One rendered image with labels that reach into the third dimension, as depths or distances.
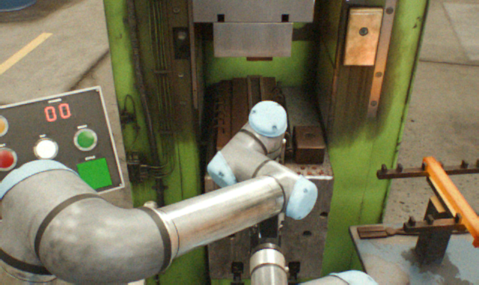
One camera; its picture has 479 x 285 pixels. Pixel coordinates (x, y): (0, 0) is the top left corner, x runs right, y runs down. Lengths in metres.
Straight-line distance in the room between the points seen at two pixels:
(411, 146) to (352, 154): 1.65
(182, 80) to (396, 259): 0.83
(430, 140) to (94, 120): 2.49
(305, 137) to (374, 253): 0.40
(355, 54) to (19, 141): 0.94
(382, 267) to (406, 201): 1.37
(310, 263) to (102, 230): 1.15
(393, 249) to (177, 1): 0.96
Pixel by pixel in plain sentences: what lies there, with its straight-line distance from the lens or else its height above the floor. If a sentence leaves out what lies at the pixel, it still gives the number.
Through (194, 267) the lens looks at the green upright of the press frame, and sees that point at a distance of 2.02.
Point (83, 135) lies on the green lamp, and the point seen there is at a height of 1.10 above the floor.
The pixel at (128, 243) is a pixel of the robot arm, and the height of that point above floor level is 1.36.
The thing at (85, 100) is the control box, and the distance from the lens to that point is 1.35.
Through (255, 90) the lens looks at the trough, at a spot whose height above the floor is 0.99.
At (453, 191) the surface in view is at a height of 0.98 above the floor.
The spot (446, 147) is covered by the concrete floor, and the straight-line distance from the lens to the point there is 3.39.
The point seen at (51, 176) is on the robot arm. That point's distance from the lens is 0.73.
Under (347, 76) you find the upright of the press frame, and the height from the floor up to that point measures 1.14.
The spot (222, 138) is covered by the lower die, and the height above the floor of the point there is 0.98.
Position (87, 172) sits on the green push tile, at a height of 1.02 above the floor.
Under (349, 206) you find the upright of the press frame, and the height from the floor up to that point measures 0.61.
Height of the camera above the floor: 1.83
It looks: 34 degrees down
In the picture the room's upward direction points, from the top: straight up
